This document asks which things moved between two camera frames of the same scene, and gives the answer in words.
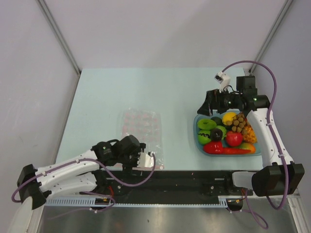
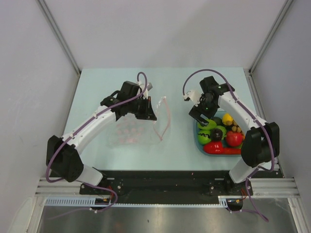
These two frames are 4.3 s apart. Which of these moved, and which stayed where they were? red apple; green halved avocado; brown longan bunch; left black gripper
Moved: left black gripper
Stayed: green halved avocado; red apple; brown longan bunch
